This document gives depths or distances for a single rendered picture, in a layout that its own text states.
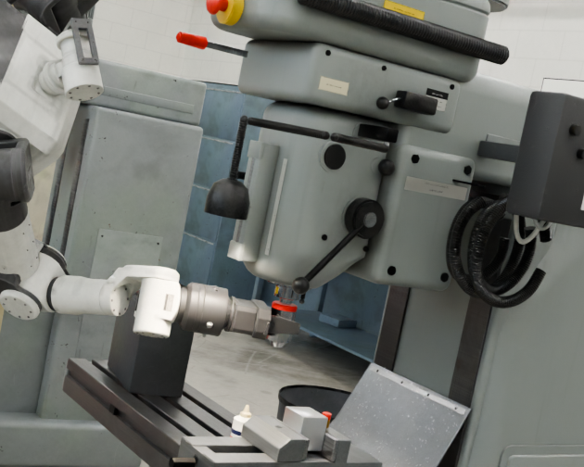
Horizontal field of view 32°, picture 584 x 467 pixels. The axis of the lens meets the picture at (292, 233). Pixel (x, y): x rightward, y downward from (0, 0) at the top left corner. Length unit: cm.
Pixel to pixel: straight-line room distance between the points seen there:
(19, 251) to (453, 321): 85
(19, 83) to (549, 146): 90
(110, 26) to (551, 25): 555
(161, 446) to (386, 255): 58
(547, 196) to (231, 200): 51
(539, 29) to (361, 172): 571
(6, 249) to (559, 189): 95
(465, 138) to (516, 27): 570
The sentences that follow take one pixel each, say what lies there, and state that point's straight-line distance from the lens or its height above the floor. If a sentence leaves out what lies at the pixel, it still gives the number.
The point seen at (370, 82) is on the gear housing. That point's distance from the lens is 174.
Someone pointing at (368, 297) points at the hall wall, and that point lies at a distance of 831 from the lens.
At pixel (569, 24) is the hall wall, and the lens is 726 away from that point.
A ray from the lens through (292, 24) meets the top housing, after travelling 164.
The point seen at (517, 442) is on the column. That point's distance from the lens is 207.
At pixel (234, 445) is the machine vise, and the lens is 175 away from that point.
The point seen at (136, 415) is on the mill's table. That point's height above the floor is 96.
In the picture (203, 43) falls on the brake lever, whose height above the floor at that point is 170.
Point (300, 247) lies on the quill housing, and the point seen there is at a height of 139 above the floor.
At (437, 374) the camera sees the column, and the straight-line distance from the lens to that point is 207.
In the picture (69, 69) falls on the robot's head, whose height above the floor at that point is 161.
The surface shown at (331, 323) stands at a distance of 805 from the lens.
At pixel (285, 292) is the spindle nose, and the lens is 183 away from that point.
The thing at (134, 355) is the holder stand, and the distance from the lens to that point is 220.
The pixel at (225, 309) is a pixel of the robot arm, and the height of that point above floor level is 125.
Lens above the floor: 155
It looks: 5 degrees down
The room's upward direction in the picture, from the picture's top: 11 degrees clockwise
